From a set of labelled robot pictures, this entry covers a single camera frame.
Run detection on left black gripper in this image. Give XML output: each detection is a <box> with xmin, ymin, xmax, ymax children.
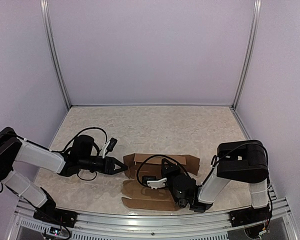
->
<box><xmin>79</xmin><ymin>155</ymin><xmax>128</xmax><ymax>175</ymax></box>

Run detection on brown cardboard box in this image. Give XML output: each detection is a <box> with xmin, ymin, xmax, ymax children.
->
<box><xmin>121</xmin><ymin>153</ymin><xmax>200</xmax><ymax>212</ymax></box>

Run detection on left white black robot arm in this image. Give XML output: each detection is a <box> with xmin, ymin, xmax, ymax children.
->
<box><xmin>0</xmin><ymin>127</ymin><xmax>128</xmax><ymax>223</ymax></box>

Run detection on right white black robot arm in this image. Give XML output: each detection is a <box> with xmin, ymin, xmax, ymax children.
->
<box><xmin>161</xmin><ymin>140</ymin><xmax>269</xmax><ymax>222</ymax></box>

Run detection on small circuit board with led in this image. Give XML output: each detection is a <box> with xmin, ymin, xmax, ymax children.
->
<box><xmin>48</xmin><ymin>226</ymin><xmax>62</xmax><ymax>237</ymax></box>

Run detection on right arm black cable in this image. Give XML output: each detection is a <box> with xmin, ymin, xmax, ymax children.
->
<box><xmin>136</xmin><ymin>154</ymin><xmax>191</xmax><ymax>187</ymax></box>

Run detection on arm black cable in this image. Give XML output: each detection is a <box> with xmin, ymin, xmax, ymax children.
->
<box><xmin>62</xmin><ymin>127</ymin><xmax>108</xmax><ymax>181</ymax></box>
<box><xmin>136</xmin><ymin>154</ymin><xmax>191</xmax><ymax>187</ymax></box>

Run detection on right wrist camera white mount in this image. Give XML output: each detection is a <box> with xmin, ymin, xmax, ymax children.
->
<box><xmin>141</xmin><ymin>175</ymin><xmax>167</xmax><ymax>190</ymax></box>

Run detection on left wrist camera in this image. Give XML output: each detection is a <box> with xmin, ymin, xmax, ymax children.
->
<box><xmin>100</xmin><ymin>137</ymin><xmax>118</xmax><ymax>159</ymax></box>

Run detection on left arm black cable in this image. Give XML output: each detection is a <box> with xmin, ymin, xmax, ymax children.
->
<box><xmin>62</xmin><ymin>127</ymin><xmax>108</xmax><ymax>181</ymax></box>

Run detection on front aluminium frame rail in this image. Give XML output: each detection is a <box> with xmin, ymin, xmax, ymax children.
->
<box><xmin>7</xmin><ymin>198</ymin><xmax>300</xmax><ymax>240</ymax></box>

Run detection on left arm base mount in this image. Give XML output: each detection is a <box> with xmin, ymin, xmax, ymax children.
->
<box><xmin>33</xmin><ymin>208</ymin><xmax>78</xmax><ymax>228</ymax></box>

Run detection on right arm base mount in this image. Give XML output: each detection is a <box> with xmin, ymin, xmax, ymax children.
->
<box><xmin>229</xmin><ymin>205</ymin><xmax>272</xmax><ymax>228</ymax></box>

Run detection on left aluminium corner post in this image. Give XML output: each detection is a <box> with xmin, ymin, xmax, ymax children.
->
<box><xmin>40</xmin><ymin>0</ymin><xmax>72</xmax><ymax>111</ymax></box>

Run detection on aluminium corner post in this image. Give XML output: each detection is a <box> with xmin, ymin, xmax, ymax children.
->
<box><xmin>40</xmin><ymin>0</ymin><xmax>72</xmax><ymax>111</ymax></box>
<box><xmin>231</xmin><ymin>0</ymin><xmax>262</xmax><ymax>112</ymax></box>

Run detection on right aluminium corner post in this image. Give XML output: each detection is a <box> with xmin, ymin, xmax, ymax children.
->
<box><xmin>231</xmin><ymin>0</ymin><xmax>262</xmax><ymax>112</ymax></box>

